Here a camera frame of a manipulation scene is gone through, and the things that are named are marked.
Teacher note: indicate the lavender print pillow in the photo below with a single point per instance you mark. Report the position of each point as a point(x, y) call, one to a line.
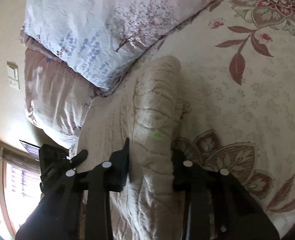
point(100, 39)

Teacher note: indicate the dark monitor screen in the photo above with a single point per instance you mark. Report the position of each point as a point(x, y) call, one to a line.
point(33, 150)

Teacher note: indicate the white wall switch panel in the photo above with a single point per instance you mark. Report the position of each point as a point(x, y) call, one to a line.
point(13, 75)

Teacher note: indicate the window with blinds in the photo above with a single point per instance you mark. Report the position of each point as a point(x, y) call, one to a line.
point(21, 186)

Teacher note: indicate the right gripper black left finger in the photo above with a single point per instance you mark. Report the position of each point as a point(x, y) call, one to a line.
point(58, 212)

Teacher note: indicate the beige knitted small garment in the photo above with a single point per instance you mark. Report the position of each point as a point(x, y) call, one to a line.
point(145, 110)

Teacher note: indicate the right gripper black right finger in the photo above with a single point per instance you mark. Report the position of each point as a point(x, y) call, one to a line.
point(217, 203)

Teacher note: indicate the pink striped pillow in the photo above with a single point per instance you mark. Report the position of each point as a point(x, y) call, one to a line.
point(57, 98)

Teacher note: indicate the floral bed sheet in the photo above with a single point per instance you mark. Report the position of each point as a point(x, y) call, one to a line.
point(238, 77)

